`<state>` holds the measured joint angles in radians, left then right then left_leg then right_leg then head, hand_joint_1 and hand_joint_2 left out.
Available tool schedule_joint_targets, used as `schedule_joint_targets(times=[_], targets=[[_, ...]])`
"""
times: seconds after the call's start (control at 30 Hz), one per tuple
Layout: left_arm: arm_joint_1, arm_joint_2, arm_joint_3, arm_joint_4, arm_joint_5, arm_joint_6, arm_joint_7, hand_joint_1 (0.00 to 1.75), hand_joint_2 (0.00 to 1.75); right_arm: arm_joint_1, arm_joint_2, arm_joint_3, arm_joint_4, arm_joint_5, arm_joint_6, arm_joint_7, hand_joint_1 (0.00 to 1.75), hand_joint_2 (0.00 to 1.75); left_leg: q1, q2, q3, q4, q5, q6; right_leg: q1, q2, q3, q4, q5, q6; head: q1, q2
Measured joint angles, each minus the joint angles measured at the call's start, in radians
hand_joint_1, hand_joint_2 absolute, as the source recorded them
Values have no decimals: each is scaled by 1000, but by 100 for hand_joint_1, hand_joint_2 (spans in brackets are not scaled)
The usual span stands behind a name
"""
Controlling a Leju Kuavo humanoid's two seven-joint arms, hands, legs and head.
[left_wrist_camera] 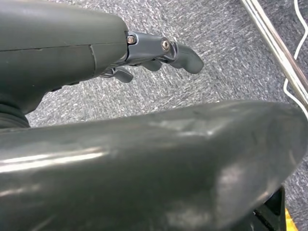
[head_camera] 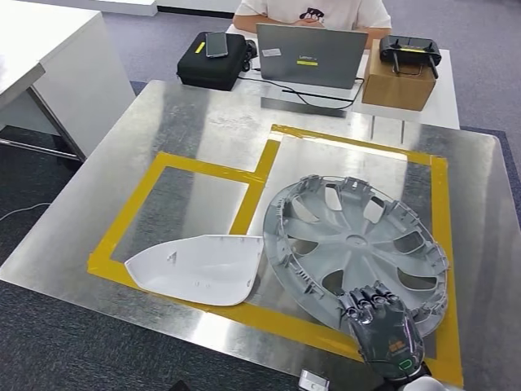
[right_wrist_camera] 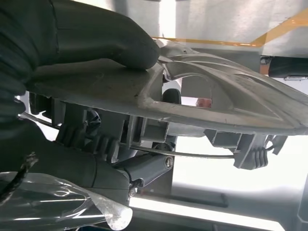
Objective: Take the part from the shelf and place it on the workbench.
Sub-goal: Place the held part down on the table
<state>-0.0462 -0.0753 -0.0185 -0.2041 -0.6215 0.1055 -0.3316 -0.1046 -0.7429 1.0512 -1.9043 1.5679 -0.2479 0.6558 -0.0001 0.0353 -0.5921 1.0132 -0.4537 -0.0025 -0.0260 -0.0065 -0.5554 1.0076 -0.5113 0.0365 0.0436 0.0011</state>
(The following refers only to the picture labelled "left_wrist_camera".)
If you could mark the white desk with metal frame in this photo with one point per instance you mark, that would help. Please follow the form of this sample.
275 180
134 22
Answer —
276 44

